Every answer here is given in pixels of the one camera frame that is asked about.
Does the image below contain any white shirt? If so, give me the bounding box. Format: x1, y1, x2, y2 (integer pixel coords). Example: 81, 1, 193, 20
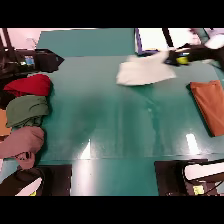
115, 49, 178, 87

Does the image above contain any red garment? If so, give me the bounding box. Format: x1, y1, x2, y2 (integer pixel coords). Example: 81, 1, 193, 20
2, 73, 53, 98

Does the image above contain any orange folded garment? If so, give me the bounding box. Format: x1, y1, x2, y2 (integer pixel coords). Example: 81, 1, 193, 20
189, 79, 224, 138

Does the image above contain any tan garment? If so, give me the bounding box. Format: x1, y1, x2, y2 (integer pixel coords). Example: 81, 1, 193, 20
0, 108, 13, 138

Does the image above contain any pink garment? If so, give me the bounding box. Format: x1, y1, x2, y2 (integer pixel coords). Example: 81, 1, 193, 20
0, 125, 46, 171

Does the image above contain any green garment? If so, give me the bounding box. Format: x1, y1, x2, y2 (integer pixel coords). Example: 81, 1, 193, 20
5, 94, 51, 130

